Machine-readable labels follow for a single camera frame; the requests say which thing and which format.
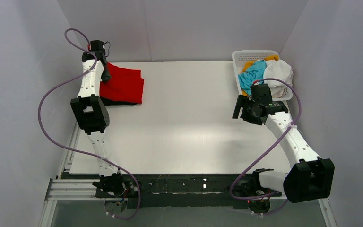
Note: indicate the white plastic laundry basket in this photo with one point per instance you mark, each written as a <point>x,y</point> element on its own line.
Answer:
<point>241,57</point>

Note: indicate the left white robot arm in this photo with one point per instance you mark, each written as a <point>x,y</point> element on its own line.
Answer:
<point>93,117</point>

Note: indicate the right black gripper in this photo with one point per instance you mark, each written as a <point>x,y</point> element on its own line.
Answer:
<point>239,106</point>

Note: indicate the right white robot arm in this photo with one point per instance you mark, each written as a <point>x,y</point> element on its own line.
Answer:
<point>310,176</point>

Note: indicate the white t shirt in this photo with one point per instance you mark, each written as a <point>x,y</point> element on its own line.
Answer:
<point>279,70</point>

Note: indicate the aluminium frame rail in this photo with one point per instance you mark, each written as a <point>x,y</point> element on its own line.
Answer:
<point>83,190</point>

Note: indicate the left side aluminium rail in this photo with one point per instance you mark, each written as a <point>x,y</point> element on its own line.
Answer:
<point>83,164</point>

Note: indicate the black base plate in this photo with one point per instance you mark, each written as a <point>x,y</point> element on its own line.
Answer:
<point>181,190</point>

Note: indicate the yellow t shirt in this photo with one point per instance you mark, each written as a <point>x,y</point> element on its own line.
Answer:
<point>251,63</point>

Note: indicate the folded black t shirt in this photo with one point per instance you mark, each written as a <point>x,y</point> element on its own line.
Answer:
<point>108,102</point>

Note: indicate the red t shirt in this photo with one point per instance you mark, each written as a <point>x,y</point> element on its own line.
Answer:
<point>124,85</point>

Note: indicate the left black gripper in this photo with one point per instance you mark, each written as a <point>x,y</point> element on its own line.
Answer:
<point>105,72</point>

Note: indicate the light blue t shirt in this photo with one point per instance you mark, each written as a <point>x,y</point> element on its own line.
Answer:
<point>252,74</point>

